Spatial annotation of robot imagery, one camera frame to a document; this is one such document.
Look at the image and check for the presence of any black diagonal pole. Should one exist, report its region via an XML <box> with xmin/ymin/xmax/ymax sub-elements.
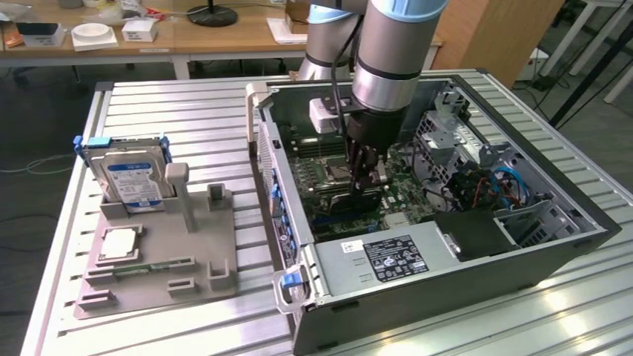
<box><xmin>550</xmin><ymin>22</ymin><xmax>633</xmax><ymax>129</ymax></box>

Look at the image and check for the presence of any clear plastic bag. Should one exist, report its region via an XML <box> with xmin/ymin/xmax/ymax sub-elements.
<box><xmin>81</xmin><ymin>7</ymin><xmax>149</xmax><ymax>25</ymax></box>

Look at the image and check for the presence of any orange wire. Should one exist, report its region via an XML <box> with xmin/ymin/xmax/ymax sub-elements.
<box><xmin>469</xmin><ymin>174</ymin><xmax>496</xmax><ymax>208</ymax></box>

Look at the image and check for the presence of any white round container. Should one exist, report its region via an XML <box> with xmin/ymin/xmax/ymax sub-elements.
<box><xmin>70</xmin><ymin>22</ymin><xmax>120</xmax><ymax>52</ymax></box>

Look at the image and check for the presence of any white table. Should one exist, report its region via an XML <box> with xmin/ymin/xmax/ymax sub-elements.
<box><xmin>538</xmin><ymin>0</ymin><xmax>633</xmax><ymax>105</ymax></box>

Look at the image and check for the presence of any black PC case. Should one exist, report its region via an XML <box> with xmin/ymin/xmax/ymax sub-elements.
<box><xmin>245</xmin><ymin>73</ymin><xmax>623</xmax><ymax>356</ymax></box>

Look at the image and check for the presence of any wooden cabinet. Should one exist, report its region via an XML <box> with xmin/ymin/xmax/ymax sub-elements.
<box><xmin>429</xmin><ymin>0</ymin><xmax>565</xmax><ymax>90</ymax></box>

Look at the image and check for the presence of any white floor cable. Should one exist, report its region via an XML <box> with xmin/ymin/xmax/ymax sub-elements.
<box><xmin>0</xmin><ymin>157</ymin><xmax>74</xmax><ymax>175</ymax></box>

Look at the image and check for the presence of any CPU socket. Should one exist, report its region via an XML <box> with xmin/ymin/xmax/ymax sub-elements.
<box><xmin>320</xmin><ymin>154</ymin><xmax>353</xmax><ymax>183</ymax></box>

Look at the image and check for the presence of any hard disk in blue caddy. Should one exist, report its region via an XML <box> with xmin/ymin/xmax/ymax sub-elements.
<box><xmin>72</xmin><ymin>135</ymin><xmax>173</xmax><ymax>214</ymax></box>

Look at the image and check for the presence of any white box with black item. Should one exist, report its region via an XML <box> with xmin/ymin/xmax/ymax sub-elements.
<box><xmin>14</xmin><ymin>22</ymin><xmax>66</xmax><ymax>48</ymax></box>

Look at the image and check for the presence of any graphics card with black fan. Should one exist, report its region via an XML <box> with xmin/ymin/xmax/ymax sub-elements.
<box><xmin>309</xmin><ymin>188</ymin><xmax>385</xmax><ymax>220</ymax></box>

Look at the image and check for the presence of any white paper stack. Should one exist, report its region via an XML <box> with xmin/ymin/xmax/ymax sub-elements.
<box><xmin>266</xmin><ymin>16</ymin><xmax>310</xmax><ymax>45</ymax></box>

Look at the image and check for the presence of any green RAM stick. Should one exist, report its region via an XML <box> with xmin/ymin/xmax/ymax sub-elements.
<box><xmin>113</xmin><ymin>261</ymin><xmax>172</xmax><ymax>276</ymax></box>

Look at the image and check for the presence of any metal disk bay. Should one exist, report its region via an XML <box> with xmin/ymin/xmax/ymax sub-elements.
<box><xmin>493</xmin><ymin>196</ymin><xmax>585</xmax><ymax>248</ymax></box>

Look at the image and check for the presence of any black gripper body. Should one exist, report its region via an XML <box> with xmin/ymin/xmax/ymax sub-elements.
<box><xmin>345</xmin><ymin>109</ymin><xmax>405</xmax><ymax>151</ymax></box>

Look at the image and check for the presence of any grey parts rack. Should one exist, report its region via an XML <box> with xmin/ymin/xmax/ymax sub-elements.
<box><xmin>72</xmin><ymin>162</ymin><xmax>240</xmax><ymax>320</ymax></box>

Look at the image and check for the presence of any black camera cable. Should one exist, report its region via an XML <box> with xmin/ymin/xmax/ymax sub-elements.
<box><xmin>329</xmin><ymin>14</ymin><xmax>365</xmax><ymax>138</ymax></box>

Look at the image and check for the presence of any black plastic shroud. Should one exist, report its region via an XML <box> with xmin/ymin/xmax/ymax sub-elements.
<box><xmin>434</xmin><ymin>211</ymin><xmax>520</xmax><ymax>263</ymax></box>

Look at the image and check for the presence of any cardboard box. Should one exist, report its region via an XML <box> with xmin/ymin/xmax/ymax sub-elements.
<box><xmin>284</xmin><ymin>0</ymin><xmax>313</xmax><ymax>34</ymax></box>

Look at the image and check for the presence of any wooden desk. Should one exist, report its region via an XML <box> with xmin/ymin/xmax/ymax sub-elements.
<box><xmin>0</xmin><ymin>0</ymin><xmax>446</xmax><ymax>81</ymax></box>

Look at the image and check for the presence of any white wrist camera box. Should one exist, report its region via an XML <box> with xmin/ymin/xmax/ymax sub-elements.
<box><xmin>309</xmin><ymin>96</ymin><xmax>366</xmax><ymax>135</ymax></box>

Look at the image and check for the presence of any silver CPU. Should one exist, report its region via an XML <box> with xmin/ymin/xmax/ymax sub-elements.
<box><xmin>97</xmin><ymin>229</ymin><xmax>140</xmax><ymax>260</ymax></box>

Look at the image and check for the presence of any metal drive cage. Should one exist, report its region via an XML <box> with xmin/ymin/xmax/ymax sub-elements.
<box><xmin>412</xmin><ymin>87</ymin><xmax>501</xmax><ymax>179</ymax></box>

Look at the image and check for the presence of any small white box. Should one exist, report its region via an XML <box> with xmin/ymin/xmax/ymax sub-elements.
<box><xmin>121</xmin><ymin>19</ymin><xmax>158</xmax><ymax>42</ymax></box>

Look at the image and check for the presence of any green motherboard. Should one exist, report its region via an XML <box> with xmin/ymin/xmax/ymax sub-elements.
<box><xmin>278</xmin><ymin>122</ymin><xmax>436</xmax><ymax>242</ymax></box>

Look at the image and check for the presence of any grey power supply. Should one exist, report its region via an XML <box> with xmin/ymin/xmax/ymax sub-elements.
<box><xmin>306</xmin><ymin>222</ymin><xmax>461</xmax><ymax>297</ymax></box>

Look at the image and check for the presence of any blue disk wire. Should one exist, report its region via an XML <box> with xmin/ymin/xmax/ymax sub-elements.
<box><xmin>492</xmin><ymin>166</ymin><xmax>533</xmax><ymax>208</ymax></box>

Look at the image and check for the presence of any black round lamp base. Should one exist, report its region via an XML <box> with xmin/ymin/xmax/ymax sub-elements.
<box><xmin>186</xmin><ymin>0</ymin><xmax>240</xmax><ymax>27</ymax></box>

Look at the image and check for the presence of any black wire bundle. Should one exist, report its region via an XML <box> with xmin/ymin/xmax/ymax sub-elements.
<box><xmin>405</xmin><ymin>142</ymin><xmax>496</xmax><ymax>213</ymax></box>

